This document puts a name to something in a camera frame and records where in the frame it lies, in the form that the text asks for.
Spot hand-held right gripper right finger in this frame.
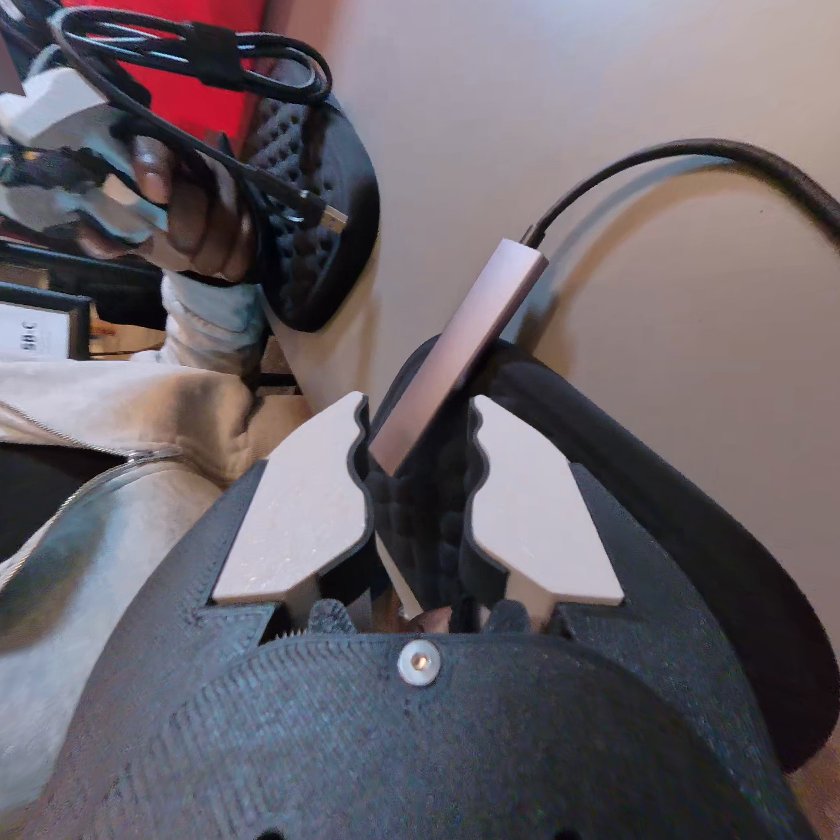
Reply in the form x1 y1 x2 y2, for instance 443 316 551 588
462 394 625 632

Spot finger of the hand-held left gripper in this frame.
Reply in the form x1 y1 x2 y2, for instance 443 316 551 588
0 66 129 151
0 177 170 245

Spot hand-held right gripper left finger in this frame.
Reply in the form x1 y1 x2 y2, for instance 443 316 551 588
211 392 376 605

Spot red plastic bin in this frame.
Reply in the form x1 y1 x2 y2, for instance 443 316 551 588
62 0 270 151

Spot black usb-c cable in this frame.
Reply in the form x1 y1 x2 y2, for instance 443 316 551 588
49 7 349 234

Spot grey usb hub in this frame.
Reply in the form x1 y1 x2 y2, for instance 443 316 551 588
369 238 550 476

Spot person's left forearm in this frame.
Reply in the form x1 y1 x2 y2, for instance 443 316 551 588
159 270 269 371

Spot person's left hand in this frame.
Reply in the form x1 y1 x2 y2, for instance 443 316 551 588
128 134 260 284

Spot person's right hand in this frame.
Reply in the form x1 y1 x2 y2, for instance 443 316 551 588
403 605 455 634

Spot black framed tag sign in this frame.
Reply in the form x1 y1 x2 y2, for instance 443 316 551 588
0 282 93 361

